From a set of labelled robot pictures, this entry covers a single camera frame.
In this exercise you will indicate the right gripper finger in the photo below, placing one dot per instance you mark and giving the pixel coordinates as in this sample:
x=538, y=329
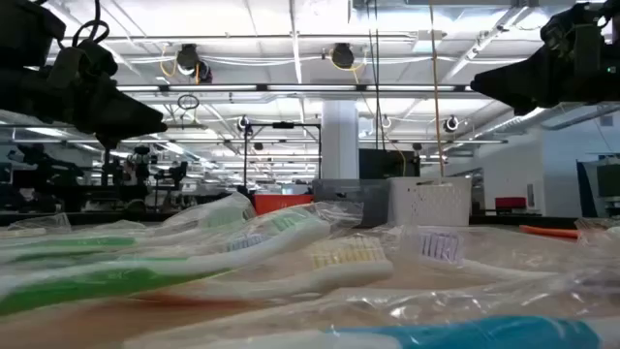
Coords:
x=523, y=87

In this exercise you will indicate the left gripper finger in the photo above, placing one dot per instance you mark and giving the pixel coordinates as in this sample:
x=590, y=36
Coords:
x=126, y=118

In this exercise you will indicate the green toothbrush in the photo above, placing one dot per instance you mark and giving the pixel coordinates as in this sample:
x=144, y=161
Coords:
x=72, y=286
x=72, y=242

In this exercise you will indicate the blue toothbrush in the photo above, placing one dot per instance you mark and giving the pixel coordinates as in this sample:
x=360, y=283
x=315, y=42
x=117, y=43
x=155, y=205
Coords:
x=244, y=241
x=484, y=333

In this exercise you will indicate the purple toothbrush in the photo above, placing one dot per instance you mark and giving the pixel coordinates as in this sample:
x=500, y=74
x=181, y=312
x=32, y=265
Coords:
x=438, y=247

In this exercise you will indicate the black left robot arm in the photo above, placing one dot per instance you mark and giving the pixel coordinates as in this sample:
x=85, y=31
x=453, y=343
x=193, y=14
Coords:
x=29, y=19

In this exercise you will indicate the black background robot workstation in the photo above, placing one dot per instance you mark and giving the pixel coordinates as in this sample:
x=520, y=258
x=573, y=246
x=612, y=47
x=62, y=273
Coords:
x=48, y=179

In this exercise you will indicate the red storage box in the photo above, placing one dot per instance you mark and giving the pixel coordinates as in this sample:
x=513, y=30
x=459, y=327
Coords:
x=510, y=202

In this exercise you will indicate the grey covered equipment rack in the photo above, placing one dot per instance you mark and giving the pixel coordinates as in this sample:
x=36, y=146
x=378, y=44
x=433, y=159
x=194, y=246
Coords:
x=600, y=184

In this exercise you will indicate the orange flat mat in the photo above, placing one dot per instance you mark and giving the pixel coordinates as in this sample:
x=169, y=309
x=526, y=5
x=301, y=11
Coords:
x=547, y=231

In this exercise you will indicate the white perforated plastic basket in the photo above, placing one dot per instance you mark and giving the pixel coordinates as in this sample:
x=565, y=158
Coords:
x=428, y=203

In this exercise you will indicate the black screen panel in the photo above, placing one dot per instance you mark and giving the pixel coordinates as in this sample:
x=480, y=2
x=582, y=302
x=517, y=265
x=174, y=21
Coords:
x=387, y=164

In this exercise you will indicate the orange perforated plastic basket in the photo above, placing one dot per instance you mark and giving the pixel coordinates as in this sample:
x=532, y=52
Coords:
x=283, y=203

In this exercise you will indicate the long ceiling light strip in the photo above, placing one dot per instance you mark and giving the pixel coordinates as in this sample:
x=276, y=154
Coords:
x=310, y=88

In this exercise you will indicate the white square column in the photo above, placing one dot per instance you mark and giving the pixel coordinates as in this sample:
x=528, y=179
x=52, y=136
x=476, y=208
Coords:
x=339, y=140

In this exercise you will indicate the grey plastic basket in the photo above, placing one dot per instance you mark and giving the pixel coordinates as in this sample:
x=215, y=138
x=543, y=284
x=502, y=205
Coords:
x=351, y=199

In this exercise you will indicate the orange toothbrush with yellow bristles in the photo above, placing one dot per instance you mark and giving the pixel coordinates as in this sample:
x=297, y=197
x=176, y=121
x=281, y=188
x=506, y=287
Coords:
x=349, y=271

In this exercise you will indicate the black aluminium table frame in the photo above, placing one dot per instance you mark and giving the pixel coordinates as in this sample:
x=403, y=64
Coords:
x=121, y=217

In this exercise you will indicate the black background frame stand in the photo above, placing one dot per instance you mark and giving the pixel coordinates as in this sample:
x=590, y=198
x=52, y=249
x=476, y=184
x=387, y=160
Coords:
x=283, y=125

